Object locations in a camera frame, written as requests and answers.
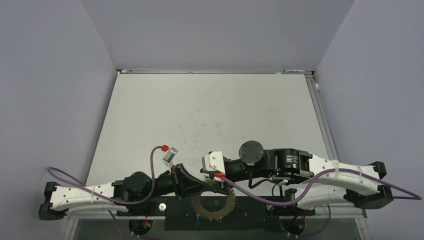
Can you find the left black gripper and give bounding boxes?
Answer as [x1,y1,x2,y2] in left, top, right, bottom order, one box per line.
[142,163,210,200]

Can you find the metal keyring disc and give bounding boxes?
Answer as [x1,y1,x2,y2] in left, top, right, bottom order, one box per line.
[191,189,236,222]

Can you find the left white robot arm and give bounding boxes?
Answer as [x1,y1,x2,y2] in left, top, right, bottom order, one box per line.
[38,164,214,221]

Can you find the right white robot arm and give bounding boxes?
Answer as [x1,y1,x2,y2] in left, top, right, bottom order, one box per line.
[200,140,394,214]

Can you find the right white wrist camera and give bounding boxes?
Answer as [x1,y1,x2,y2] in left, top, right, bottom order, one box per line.
[200,151,226,175]

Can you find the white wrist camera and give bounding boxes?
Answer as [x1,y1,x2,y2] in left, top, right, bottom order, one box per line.
[162,147,178,171]
[200,151,226,175]

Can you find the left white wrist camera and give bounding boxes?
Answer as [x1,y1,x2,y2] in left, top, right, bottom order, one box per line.
[162,147,178,171]

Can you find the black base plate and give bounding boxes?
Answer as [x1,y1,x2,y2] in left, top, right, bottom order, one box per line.
[116,195,316,232]

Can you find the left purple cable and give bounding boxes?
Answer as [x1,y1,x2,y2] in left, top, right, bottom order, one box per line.
[47,144,170,206]

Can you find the aluminium frame rail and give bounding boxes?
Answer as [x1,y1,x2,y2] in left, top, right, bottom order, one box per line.
[304,73,369,220]

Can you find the marker pen on rail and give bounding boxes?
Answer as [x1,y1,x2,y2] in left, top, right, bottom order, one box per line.
[283,69,306,74]

